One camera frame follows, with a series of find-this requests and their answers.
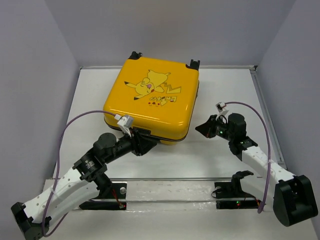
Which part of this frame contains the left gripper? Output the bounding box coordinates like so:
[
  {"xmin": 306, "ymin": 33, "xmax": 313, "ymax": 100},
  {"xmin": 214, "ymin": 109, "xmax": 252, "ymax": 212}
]
[{"xmin": 105, "ymin": 126, "xmax": 157, "ymax": 163}]

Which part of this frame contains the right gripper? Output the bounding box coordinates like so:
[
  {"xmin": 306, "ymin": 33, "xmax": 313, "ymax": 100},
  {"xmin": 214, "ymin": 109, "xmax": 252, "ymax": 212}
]
[{"xmin": 194, "ymin": 114, "xmax": 234, "ymax": 142}]

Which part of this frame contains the yellow hard-shell suitcase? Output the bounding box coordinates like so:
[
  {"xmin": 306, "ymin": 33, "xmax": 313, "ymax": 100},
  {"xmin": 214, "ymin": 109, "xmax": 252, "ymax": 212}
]
[{"xmin": 103, "ymin": 51, "xmax": 201, "ymax": 145}]

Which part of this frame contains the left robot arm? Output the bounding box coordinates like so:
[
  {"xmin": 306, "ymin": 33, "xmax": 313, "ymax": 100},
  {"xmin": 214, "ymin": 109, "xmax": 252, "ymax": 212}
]
[{"xmin": 11, "ymin": 131, "xmax": 157, "ymax": 240}]

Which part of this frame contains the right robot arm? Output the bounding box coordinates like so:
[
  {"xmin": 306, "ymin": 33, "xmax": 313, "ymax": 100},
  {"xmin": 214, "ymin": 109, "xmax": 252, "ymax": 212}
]
[{"xmin": 195, "ymin": 113, "xmax": 319, "ymax": 227}]

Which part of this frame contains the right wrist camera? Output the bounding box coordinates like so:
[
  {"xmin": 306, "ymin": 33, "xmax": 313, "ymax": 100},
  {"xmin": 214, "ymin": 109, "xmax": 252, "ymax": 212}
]
[{"xmin": 215, "ymin": 102, "xmax": 229, "ymax": 120}]

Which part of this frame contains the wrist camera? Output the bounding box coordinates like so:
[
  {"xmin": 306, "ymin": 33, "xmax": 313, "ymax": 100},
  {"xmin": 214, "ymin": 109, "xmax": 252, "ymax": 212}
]
[
  {"xmin": 114, "ymin": 114, "xmax": 134, "ymax": 137},
  {"xmin": 215, "ymin": 102, "xmax": 229, "ymax": 120}
]

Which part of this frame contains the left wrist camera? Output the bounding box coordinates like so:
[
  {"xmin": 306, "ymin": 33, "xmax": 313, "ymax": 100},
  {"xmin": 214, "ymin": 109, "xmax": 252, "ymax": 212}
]
[{"xmin": 114, "ymin": 114, "xmax": 134, "ymax": 137}]

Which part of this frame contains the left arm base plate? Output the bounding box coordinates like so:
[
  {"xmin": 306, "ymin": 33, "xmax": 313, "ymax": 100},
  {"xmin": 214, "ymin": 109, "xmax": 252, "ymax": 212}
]
[{"xmin": 78, "ymin": 181, "xmax": 127, "ymax": 211}]

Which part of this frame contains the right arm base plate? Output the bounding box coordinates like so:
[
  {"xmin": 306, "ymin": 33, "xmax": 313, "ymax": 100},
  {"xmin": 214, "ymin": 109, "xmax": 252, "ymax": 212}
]
[{"xmin": 211, "ymin": 181, "xmax": 261, "ymax": 210}]

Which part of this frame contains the silver front rail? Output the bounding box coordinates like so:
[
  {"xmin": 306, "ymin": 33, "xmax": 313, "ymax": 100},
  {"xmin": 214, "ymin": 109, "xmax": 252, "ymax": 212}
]
[{"xmin": 51, "ymin": 176, "xmax": 261, "ymax": 182}]

